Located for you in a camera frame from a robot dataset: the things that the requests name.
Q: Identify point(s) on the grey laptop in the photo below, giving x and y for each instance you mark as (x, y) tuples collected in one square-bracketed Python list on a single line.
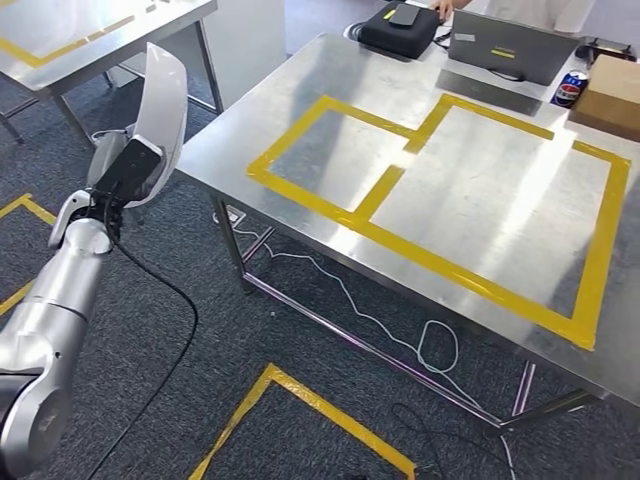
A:
[(510, 50)]

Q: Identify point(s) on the black handheld device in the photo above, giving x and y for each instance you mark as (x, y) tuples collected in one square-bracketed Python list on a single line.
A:
[(607, 50)]

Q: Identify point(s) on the white partition block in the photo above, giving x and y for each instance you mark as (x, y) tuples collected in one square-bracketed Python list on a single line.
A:
[(244, 46)]

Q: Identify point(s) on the yellow table tape outline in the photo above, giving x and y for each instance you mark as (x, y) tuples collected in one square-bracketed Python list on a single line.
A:
[(75, 45), (602, 252)]

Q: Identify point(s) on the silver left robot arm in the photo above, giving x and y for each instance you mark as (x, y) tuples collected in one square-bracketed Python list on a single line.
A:
[(55, 311)]

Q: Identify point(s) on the person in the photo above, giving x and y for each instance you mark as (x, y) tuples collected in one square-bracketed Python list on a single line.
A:
[(540, 12)]

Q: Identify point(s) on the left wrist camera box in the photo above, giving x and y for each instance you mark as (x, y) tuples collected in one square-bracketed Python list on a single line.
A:
[(130, 169)]

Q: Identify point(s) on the dark flat pad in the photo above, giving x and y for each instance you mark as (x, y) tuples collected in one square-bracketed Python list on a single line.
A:
[(404, 14)]

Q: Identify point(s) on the white curved plastic shell part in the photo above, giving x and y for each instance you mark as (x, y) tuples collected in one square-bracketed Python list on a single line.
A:
[(162, 99)]

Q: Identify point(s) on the steel workbench table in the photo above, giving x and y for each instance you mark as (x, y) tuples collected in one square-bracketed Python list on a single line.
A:
[(150, 33), (475, 218)]

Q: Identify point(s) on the blue soda can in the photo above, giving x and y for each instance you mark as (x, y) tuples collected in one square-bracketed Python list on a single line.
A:
[(569, 93)]

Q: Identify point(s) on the black zip carry case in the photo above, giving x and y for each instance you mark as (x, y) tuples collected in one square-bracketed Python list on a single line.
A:
[(385, 40)]

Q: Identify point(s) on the brown cardboard box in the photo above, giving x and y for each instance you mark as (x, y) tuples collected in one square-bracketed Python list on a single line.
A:
[(610, 99)]

